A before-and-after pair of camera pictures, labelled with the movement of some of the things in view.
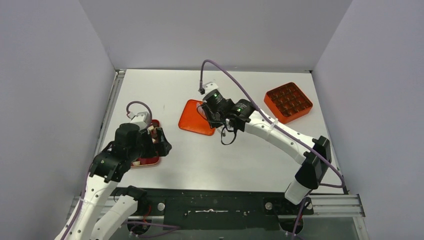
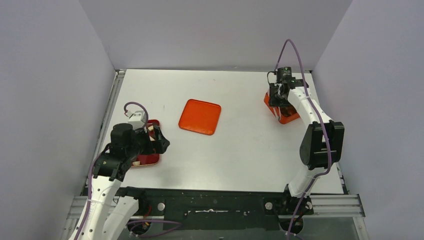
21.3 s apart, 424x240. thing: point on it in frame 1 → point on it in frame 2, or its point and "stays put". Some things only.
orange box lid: [190, 119] stays put
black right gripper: [209, 115] → [276, 99]
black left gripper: [162, 146] stays put
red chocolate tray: [150, 160] stays put
